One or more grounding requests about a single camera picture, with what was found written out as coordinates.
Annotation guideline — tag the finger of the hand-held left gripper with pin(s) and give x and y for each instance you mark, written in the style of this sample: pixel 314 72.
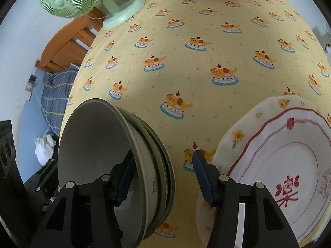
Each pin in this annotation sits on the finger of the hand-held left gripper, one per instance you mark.
pixel 44 180

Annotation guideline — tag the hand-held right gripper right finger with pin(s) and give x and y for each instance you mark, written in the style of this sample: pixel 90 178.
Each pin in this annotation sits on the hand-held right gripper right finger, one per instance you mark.
pixel 204 178

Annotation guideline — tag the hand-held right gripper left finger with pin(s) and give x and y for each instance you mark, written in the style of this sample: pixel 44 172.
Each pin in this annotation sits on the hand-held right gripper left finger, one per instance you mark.
pixel 124 180

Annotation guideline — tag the beige floral ceramic bowl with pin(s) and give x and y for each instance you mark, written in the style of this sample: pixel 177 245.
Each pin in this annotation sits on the beige floral ceramic bowl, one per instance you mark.
pixel 171 178
pixel 160 170
pixel 90 139

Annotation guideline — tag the cream yellow-flower plate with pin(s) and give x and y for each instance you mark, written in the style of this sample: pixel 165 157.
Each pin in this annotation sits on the cream yellow-flower plate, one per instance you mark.
pixel 240 131

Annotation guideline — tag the white red-rimmed plate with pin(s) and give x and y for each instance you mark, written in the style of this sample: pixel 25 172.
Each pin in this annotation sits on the white red-rimmed plate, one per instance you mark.
pixel 284 160

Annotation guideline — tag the white crumpled cloth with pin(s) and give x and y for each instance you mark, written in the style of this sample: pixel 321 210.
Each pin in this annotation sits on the white crumpled cloth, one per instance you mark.
pixel 44 147

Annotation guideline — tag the grey plaid pillow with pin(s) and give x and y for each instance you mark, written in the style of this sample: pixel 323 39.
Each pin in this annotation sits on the grey plaid pillow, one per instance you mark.
pixel 55 95

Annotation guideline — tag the wooden chair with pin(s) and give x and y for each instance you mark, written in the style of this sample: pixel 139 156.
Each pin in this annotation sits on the wooden chair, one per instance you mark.
pixel 59 49

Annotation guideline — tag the yellow printed tablecloth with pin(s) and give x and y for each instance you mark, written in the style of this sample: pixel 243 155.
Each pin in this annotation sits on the yellow printed tablecloth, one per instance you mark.
pixel 206 44

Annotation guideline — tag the green desk fan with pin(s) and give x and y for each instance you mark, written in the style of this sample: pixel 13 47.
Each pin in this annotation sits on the green desk fan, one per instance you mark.
pixel 62 0

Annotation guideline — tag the wall socket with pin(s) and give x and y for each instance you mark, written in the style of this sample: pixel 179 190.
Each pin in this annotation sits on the wall socket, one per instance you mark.
pixel 31 81

